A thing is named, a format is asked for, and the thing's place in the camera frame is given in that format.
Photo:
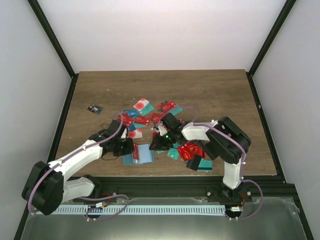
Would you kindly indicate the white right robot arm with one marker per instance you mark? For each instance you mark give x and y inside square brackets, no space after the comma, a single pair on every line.
[216,139]

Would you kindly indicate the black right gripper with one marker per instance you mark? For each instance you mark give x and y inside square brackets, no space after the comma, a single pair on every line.
[160,144]

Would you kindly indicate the teal card with stripe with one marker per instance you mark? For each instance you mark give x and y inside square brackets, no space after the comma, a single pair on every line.
[205,166]

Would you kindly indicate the light blue slotted rail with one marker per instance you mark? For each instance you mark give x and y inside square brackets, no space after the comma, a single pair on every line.
[202,210]

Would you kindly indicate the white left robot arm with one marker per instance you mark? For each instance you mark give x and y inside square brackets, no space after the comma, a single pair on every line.
[50,184]

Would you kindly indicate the small black card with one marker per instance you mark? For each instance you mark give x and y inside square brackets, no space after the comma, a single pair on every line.
[96,109]

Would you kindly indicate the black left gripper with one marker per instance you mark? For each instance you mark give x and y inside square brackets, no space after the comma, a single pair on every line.
[129,150]

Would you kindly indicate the black aluminium frame rail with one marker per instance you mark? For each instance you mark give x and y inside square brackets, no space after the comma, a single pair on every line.
[186,186]

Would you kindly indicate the red VIP card centre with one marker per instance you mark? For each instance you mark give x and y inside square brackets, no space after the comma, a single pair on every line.
[188,151]

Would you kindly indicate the white red circle card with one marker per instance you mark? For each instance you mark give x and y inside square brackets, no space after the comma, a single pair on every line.
[135,134]

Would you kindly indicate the blue leather card holder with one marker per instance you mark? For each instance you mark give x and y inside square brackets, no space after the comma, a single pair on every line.
[146,156]

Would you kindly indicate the red vip card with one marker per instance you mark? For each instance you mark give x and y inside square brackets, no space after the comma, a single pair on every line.
[188,151]
[166,106]

